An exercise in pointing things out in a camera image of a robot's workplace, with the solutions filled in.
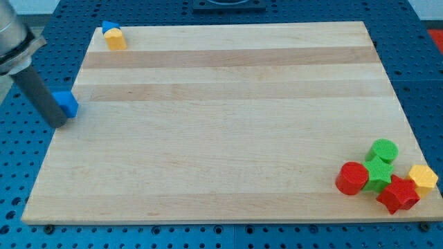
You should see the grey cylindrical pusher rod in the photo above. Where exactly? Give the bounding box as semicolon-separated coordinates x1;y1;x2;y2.
10;66;68;128

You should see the blue cube block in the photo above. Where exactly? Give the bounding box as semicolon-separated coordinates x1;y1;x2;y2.
52;91;79;118

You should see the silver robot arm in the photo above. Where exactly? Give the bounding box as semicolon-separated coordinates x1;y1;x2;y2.
1;0;68;128

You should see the yellow heart block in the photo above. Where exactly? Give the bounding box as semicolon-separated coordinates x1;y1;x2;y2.
103;28;127;50

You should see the blue triangle block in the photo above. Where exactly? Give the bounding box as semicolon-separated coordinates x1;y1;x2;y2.
102;21;120;34

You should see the wooden board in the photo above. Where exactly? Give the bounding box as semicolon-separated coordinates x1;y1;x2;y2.
21;21;442;225

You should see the red cylinder block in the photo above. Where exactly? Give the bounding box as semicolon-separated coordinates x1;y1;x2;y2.
335;161;369;195

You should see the green star block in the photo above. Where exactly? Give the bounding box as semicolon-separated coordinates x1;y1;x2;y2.
362;156;395;193

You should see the green cylinder block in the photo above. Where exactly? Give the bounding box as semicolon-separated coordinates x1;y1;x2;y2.
365;138;399;163

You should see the red star block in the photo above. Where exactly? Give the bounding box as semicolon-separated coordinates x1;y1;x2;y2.
376;174;421;214

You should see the yellow hexagon block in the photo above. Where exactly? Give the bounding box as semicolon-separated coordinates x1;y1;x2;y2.
406;165;438;199

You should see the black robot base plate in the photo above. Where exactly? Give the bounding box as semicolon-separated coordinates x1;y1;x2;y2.
191;0;266;13

